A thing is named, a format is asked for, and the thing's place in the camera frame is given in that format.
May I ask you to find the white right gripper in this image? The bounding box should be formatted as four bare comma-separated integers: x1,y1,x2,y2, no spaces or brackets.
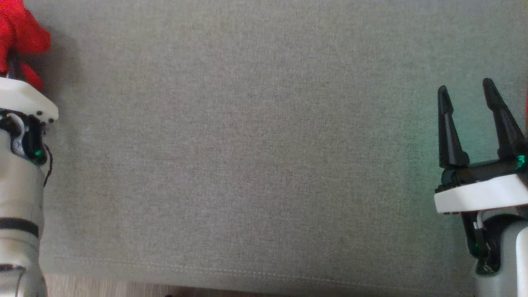
434,78,528,215

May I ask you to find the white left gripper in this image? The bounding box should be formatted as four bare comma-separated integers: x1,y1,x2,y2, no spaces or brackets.
0,49,59,124

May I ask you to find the red garment with white band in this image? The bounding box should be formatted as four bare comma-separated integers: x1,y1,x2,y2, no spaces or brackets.
0,0,52,91

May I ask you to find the grey sofa seat cushion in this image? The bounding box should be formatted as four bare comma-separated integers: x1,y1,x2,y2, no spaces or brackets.
0,0,528,296

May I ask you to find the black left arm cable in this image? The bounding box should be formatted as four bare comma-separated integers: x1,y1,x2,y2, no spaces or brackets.
42,144,53,187

